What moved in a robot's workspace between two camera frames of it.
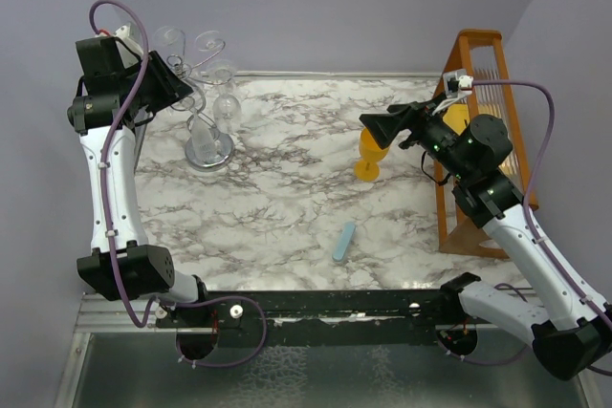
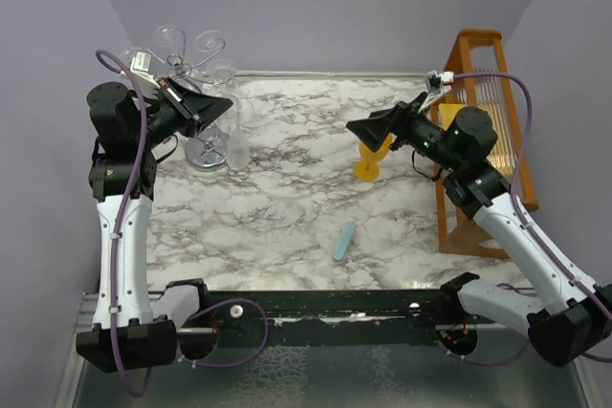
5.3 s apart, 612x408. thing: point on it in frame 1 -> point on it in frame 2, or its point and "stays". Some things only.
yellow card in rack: [456, 116] stays
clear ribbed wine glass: [202, 140] -> [237, 149]
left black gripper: [170, 87] -> [205, 108]
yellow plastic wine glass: [367, 169] stays
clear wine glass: [208, 40] stays
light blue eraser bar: [343, 241] stays
